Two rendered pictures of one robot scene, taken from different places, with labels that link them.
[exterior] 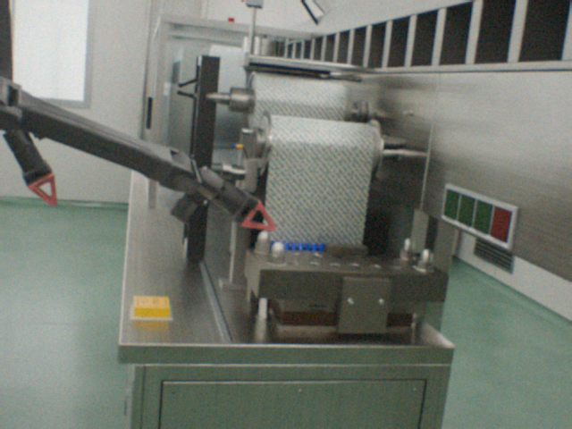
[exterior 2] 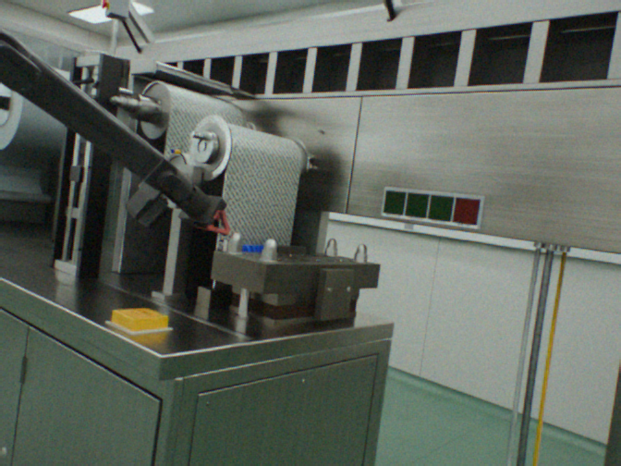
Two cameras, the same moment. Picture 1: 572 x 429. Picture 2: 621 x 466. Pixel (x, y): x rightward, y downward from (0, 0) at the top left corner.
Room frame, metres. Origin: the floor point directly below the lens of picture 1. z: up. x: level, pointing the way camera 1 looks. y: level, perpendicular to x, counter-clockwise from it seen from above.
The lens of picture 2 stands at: (0.29, 0.59, 1.16)
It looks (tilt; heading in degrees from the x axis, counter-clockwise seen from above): 3 degrees down; 325
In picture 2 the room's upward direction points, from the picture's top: 8 degrees clockwise
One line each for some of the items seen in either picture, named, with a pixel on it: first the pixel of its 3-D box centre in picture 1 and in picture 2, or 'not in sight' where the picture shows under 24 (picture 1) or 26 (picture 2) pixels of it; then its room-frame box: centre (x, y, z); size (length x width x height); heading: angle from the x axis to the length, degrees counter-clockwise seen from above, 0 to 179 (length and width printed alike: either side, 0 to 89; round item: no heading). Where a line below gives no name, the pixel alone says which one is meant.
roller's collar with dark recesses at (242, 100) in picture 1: (241, 100); (144, 108); (1.69, 0.15, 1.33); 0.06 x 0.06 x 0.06; 14
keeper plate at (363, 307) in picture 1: (364, 306); (334, 294); (1.23, -0.17, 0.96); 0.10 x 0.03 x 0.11; 104
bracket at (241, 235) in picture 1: (237, 223); (176, 231); (1.47, 0.11, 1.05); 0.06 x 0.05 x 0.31; 104
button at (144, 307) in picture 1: (151, 307); (140, 319); (1.24, 0.26, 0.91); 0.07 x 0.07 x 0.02; 14
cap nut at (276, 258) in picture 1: (277, 253); (270, 250); (1.23, 0.01, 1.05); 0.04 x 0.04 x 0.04
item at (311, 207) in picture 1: (315, 213); (259, 217); (1.42, -0.06, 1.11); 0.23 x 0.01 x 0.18; 104
